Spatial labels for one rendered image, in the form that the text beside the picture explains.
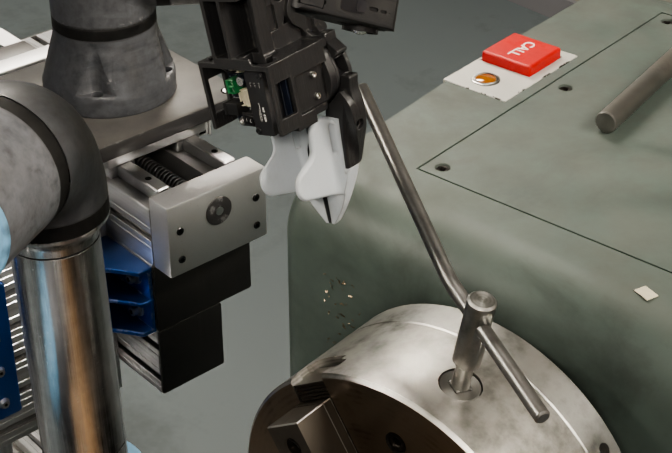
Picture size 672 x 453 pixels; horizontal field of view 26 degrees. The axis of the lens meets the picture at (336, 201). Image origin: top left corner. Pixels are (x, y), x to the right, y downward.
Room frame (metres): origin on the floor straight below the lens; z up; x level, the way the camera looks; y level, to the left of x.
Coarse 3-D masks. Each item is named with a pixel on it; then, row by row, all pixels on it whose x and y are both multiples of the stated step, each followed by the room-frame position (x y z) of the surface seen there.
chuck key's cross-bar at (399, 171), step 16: (368, 96) 1.04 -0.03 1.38; (368, 112) 1.03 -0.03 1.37; (384, 128) 1.02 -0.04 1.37; (384, 144) 1.00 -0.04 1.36; (400, 160) 0.99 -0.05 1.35; (400, 176) 0.97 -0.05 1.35; (416, 192) 0.96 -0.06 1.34; (416, 208) 0.95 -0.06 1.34; (416, 224) 0.94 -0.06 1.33; (432, 224) 0.94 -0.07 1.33; (432, 240) 0.92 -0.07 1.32; (432, 256) 0.91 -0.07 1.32; (448, 272) 0.89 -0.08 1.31; (448, 288) 0.88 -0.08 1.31; (464, 288) 0.88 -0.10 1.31; (464, 304) 0.86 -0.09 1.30; (480, 336) 0.84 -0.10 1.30; (496, 336) 0.83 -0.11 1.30; (496, 352) 0.82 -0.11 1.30; (512, 368) 0.80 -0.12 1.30; (512, 384) 0.79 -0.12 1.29; (528, 384) 0.79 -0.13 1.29; (528, 400) 0.77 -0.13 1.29; (544, 416) 0.76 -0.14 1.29
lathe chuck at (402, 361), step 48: (384, 336) 0.93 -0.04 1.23; (432, 336) 0.92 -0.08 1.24; (288, 384) 0.91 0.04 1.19; (336, 384) 0.88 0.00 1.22; (384, 384) 0.86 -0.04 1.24; (432, 384) 0.86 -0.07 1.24; (384, 432) 0.85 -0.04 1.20; (432, 432) 0.82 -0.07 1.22; (480, 432) 0.82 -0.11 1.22; (528, 432) 0.83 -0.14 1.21
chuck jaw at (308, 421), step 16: (320, 368) 0.93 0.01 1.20; (304, 384) 0.90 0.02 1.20; (320, 384) 0.89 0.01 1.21; (304, 400) 0.90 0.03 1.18; (320, 400) 0.88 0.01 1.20; (288, 416) 0.88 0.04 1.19; (304, 416) 0.86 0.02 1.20; (320, 416) 0.87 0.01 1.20; (336, 416) 0.87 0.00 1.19; (272, 432) 0.87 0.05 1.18; (288, 432) 0.86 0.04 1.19; (304, 432) 0.85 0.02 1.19; (320, 432) 0.86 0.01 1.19; (336, 432) 0.87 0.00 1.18; (288, 448) 0.86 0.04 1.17; (304, 448) 0.85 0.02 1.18; (320, 448) 0.85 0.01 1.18; (336, 448) 0.86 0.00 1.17; (352, 448) 0.86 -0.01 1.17
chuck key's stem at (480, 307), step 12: (468, 300) 0.85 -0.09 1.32; (480, 300) 0.85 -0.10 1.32; (492, 300) 0.85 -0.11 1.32; (468, 312) 0.85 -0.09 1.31; (480, 312) 0.84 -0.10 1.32; (492, 312) 0.84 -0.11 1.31; (468, 324) 0.84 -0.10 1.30; (480, 324) 0.84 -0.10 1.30; (468, 336) 0.84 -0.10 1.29; (456, 348) 0.85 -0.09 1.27; (468, 348) 0.84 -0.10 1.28; (480, 348) 0.84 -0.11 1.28; (456, 360) 0.85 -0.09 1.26; (468, 360) 0.84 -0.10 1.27; (480, 360) 0.85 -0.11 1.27; (456, 372) 0.85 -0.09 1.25; (468, 372) 0.85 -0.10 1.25; (456, 384) 0.85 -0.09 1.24; (468, 384) 0.85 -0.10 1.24
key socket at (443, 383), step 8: (448, 376) 0.87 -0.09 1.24; (472, 376) 0.87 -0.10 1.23; (440, 384) 0.86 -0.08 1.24; (448, 384) 0.86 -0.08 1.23; (472, 384) 0.86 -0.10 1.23; (480, 384) 0.86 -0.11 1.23; (448, 392) 0.85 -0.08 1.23; (464, 392) 0.85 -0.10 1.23; (472, 392) 0.85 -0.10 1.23; (480, 392) 0.85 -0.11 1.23; (464, 400) 0.84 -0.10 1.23
